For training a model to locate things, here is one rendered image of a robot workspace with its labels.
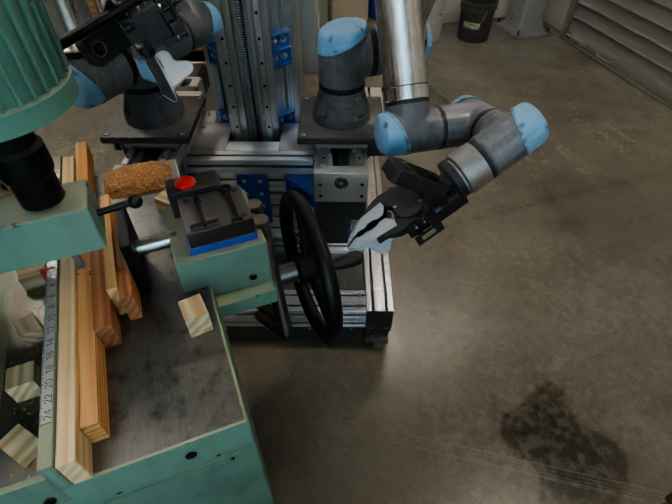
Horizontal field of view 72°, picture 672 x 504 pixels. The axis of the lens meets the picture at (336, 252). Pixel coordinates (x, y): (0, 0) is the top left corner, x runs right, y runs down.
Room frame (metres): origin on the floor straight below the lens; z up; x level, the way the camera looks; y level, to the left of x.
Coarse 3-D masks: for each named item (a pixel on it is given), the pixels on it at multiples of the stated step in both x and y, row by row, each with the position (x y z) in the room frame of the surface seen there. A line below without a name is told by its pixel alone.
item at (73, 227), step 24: (72, 192) 0.48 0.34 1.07; (0, 216) 0.43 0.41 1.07; (24, 216) 0.43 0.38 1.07; (48, 216) 0.43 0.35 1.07; (72, 216) 0.44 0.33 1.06; (96, 216) 0.46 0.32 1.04; (0, 240) 0.40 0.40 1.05; (24, 240) 0.41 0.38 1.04; (48, 240) 0.42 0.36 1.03; (72, 240) 0.43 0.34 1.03; (96, 240) 0.44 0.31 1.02; (0, 264) 0.40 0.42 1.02; (24, 264) 0.41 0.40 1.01
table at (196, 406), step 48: (96, 192) 0.69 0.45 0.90; (144, 192) 0.69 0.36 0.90; (144, 336) 0.37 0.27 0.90; (144, 384) 0.30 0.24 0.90; (192, 384) 0.30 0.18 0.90; (144, 432) 0.23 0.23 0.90; (192, 432) 0.23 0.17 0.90; (240, 432) 0.24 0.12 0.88; (96, 480) 0.18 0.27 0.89; (144, 480) 0.20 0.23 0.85
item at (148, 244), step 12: (120, 216) 0.51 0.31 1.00; (120, 228) 0.49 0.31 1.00; (132, 228) 0.52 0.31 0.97; (120, 240) 0.46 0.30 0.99; (132, 240) 0.48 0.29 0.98; (144, 240) 0.50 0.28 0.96; (156, 240) 0.50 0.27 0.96; (168, 240) 0.50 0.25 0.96; (132, 252) 0.45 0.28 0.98; (144, 252) 0.49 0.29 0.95; (132, 264) 0.45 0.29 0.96; (144, 264) 0.49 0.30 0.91; (132, 276) 0.45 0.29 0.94; (144, 276) 0.46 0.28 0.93; (144, 288) 0.45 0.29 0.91
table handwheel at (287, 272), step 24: (288, 192) 0.65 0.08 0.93; (288, 216) 0.69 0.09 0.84; (312, 216) 0.56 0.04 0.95; (288, 240) 0.69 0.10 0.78; (312, 240) 0.52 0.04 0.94; (288, 264) 0.57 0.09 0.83; (312, 264) 0.57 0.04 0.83; (312, 288) 0.54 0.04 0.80; (336, 288) 0.47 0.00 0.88; (312, 312) 0.57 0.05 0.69; (336, 312) 0.45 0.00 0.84; (336, 336) 0.45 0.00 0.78
